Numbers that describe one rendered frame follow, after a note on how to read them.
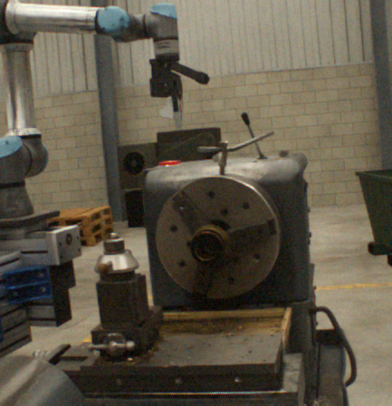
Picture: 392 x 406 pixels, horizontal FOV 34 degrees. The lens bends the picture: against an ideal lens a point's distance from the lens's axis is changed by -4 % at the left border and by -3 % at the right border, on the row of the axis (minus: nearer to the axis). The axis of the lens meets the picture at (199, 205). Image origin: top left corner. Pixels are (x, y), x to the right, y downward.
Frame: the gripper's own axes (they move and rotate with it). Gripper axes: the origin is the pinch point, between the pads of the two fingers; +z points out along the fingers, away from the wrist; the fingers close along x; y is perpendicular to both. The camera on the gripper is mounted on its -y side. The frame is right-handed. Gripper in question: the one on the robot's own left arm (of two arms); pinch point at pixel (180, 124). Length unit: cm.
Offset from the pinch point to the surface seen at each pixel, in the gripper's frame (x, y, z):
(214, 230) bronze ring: 35.3, -12.8, 26.1
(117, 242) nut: 80, -3, 21
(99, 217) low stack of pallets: -731, 278, 104
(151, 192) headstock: 7.8, 8.2, 18.3
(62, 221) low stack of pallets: -674, 313, 101
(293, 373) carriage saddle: 80, -32, 45
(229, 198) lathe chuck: 23.9, -15.5, 20.1
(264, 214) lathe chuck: 24.1, -24.0, 24.5
